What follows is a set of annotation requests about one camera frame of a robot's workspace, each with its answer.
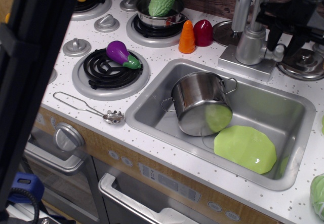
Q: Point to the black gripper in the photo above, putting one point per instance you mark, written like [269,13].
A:
[296,17]

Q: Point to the silver faucet lever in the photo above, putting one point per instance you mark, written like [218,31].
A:
[277,54]

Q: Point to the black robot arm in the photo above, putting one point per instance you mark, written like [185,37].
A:
[39,27]

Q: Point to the steel pot lid right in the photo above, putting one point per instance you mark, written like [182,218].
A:
[305,65]

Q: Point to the silver toy faucet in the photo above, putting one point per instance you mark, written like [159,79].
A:
[249,57]

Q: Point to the steel lid behind faucet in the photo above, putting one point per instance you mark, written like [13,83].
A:
[224,35]

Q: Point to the silver sink basin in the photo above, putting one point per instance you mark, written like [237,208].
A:
[284,117]

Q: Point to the red toy pepper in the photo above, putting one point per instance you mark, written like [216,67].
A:
[203,32]

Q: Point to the orange toy carrot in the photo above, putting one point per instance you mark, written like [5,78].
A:
[187,39]

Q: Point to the stainless steel pot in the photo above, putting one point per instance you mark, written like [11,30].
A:
[201,104]

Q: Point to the small steel saucepan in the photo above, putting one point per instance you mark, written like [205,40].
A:
[174,16]

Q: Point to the green plastic plate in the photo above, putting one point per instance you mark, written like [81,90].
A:
[246,147]

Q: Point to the green toy bitter melon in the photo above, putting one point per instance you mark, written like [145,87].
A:
[160,8]

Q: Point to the rear black stove burner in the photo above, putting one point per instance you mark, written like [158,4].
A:
[154,37]

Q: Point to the black stove burner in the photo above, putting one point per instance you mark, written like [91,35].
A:
[97,76]
[154,37]

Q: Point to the green toy cabbage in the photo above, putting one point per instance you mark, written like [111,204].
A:
[316,195]

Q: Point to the silver stove knob rear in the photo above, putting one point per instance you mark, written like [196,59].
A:
[128,5]

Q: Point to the silver stove knob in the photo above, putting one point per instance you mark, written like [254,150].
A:
[128,5]
[106,24]
[76,47]
[53,76]

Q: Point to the purple toy eggplant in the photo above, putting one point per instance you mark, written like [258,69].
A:
[118,52]

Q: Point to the silver stove knob middle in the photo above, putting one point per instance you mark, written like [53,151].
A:
[106,24]

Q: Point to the front black stove burner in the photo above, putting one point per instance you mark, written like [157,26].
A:
[97,76]

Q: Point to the rear left stove burner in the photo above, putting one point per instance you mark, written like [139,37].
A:
[90,9]

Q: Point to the metal pasta spoon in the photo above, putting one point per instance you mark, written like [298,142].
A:
[111,117]

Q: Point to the silver stove knob front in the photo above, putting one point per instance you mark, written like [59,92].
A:
[76,47]

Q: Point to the silver stove knob left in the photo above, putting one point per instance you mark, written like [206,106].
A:
[53,76]

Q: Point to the silver oven dial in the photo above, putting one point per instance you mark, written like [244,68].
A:
[67,138]

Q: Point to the orange toy pumpkin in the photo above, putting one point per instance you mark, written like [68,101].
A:
[7,17]

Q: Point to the blue clamp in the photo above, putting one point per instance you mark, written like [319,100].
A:
[24,186]

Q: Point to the silver dishwasher handle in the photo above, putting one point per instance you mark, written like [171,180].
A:
[167,215]

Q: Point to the silver oven door handle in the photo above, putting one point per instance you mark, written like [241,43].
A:
[69,167]

